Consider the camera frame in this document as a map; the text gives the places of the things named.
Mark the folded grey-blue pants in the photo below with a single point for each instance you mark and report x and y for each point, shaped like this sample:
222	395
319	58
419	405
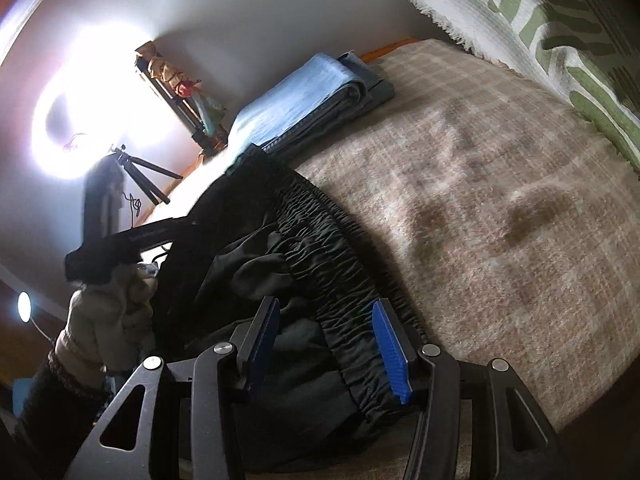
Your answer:
372	87

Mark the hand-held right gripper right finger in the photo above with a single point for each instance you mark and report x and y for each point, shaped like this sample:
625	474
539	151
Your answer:
392	355

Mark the green and white patterned blanket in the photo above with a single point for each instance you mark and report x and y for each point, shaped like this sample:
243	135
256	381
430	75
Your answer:
500	10

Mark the person's left hand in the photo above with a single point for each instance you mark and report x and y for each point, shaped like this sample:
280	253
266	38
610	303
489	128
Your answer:
95	320

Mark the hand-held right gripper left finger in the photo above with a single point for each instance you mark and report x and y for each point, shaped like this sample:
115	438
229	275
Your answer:
262	340

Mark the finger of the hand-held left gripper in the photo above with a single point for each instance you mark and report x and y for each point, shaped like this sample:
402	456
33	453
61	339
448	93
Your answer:
160	230

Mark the colourful wall hanging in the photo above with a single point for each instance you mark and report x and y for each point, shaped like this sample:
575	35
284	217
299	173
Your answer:
182	85

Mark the folded light blue cloth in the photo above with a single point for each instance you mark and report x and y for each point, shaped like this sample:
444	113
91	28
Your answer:
295	100

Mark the black pants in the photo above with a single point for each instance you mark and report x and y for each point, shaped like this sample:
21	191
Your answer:
300	260

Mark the black tripod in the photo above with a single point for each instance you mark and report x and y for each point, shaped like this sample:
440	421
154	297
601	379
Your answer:
142	165

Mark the small round lamp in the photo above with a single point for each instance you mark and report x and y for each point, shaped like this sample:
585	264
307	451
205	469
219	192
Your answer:
23	307

